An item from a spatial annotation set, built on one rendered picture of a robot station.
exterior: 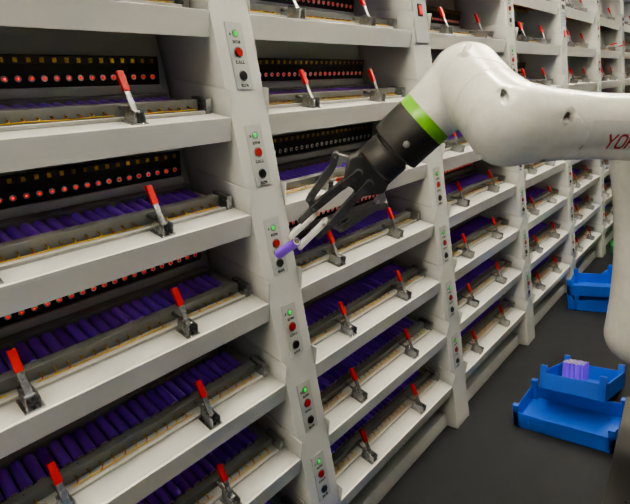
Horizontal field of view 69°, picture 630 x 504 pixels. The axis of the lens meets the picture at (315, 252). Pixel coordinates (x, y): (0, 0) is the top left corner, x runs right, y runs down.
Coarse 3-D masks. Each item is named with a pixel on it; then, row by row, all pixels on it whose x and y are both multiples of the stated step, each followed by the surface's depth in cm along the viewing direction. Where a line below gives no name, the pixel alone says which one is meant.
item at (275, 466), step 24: (240, 432) 108; (264, 432) 110; (288, 432) 105; (216, 456) 102; (240, 456) 101; (264, 456) 103; (288, 456) 105; (192, 480) 95; (216, 480) 95; (240, 480) 98; (264, 480) 99; (288, 480) 103
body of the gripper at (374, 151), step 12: (372, 144) 72; (360, 156) 74; (372, 156) 71; (384, 156) 71; (348, 168) 75; (360, 168) 74; (372, 168) 74; (384, 168) 71; (396, 168) 72; (360, 180) 75; (372, 180) 75; (384, 180) 75; (372, 192) 76
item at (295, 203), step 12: (348, 144) 138; (360, 144) 143; (288, 156) 121; (300, 156) 124; (312, 156) 128; (408, 168) 132; (420, 168) 137; (396, 180) 129; (408, 180) 134; (300, 192) 106; (324, 192) 107; (348, 192) 114; (288, 204) 99; (300, 204) 102; (336, 204) 112; (288, 216) 100
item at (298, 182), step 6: (336, 168) 118; (342, 168) 119; (312, 174) 112; (318, 174) 112; (336, 174) 117; (342, 174) 119; (288, 180) 106; (294, 180) 106; (300, 180) 107; (306, 180) 109; (312, 180) 110; (288, 186) 105; (294, 186) 106; (300, 186) 108; (288, 192) 103
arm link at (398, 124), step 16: (400, 112) 69; (384, 128) 70; (400, 128) 68; (416, 128) 67; (384, 144) 71; (400, 144) 69; (416, 144) 68; (432, 144) 69; (400, 160) 72; (416, 160) 71
